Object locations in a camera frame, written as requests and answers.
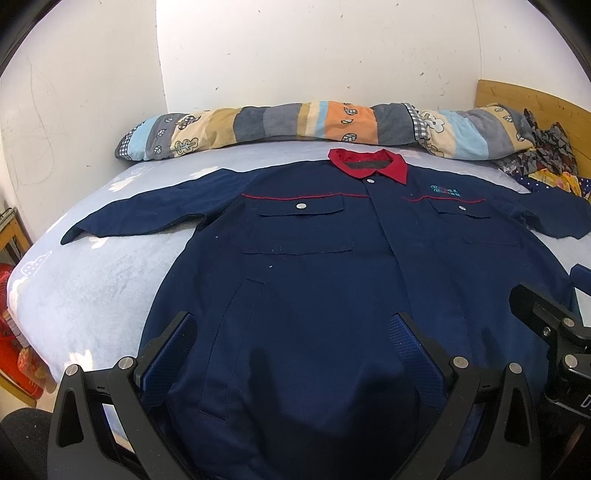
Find navy work jacket red collar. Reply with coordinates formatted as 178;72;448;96
63;150;590;479

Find red items beside bed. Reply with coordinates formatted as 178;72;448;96
1;263;43;401

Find light blue bed sheet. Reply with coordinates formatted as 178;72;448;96
9;142;590;375

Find wooden bedside furniture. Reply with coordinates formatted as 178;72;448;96
0;207;32;265

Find dark patterned crumpled cloth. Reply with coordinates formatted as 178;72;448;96
493;109;590;202

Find striped patchwork rolled quilt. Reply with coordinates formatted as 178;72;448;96
115;101;535;162

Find wooden headboard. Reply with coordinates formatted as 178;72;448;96
475;79;591;179

